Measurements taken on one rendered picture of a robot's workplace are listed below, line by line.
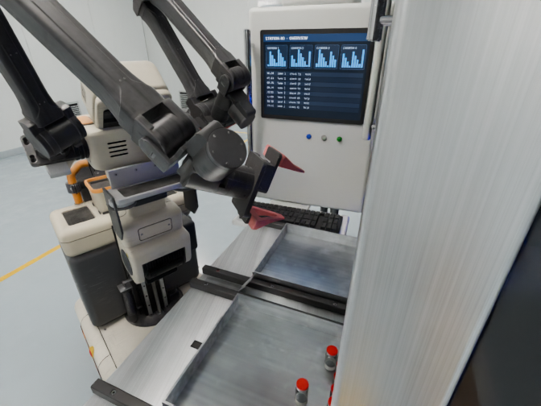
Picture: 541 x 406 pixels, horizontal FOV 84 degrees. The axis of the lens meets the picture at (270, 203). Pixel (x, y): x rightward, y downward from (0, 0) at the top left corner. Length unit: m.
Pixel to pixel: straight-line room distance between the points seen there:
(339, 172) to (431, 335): 1.09
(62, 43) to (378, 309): 0.50
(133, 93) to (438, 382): 0.46
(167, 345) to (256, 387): 0.21
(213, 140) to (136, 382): 0.47
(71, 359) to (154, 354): 1.33
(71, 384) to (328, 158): 1.59
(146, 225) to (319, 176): 0.69
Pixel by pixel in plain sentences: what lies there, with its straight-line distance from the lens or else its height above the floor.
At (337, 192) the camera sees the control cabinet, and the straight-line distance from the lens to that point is 1.28.
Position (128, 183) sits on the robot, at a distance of 1.03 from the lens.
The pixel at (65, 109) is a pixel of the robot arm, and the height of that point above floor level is 1.29.
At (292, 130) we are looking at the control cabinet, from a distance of 1.23.
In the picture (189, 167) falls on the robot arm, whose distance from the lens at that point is 0.45.
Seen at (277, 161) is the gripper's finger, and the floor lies 1.26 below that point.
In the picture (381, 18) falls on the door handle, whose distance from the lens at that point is 0.59.
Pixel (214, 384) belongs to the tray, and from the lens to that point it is 0.64.
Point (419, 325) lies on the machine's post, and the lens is 0.18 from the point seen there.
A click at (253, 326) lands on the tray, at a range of 0.70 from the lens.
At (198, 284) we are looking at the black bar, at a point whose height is 0.90.
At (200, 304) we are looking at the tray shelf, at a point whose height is 0.88.
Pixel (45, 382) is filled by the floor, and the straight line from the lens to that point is 1.99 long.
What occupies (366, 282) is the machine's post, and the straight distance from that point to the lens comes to 0.17.
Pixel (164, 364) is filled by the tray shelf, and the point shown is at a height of 0.88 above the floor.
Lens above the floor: 1.42
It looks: 27 degrees down
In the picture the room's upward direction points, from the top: straight up
